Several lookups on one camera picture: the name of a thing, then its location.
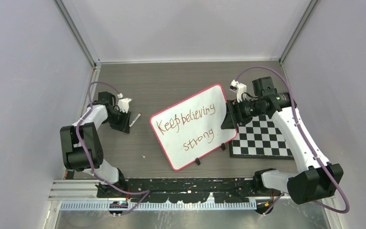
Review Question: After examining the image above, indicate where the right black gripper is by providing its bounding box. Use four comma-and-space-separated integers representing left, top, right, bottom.
221, 96, 266, 129

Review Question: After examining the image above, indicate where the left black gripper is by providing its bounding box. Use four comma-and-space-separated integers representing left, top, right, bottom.
105, 108, 131, 134

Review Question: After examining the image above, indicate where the white whiteboard marker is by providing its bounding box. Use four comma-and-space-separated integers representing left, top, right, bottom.
129, 116, 141, 127

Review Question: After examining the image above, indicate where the black white checkerboard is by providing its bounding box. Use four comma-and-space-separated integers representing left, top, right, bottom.
229, 115, 294, 160

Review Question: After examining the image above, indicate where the pink framed whiteboard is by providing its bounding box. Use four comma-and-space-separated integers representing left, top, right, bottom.
150, 84, 237, 171

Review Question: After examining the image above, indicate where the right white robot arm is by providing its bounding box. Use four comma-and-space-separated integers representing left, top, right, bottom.
221, 77, 344, 204

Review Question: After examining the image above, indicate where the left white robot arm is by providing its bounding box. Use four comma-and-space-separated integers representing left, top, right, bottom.
60, 92, 132, 198

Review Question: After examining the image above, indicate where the left black whiteboard foot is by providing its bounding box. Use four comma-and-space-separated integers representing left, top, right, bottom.
195, 158, 201, 166

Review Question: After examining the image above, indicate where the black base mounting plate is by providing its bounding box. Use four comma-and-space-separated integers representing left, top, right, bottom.
96, 177, 285, 205

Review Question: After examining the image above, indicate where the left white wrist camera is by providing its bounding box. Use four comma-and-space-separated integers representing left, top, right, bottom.
117, 93, 132, 113

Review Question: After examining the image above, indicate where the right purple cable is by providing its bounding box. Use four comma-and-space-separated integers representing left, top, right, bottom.
235, 65, 350, 217

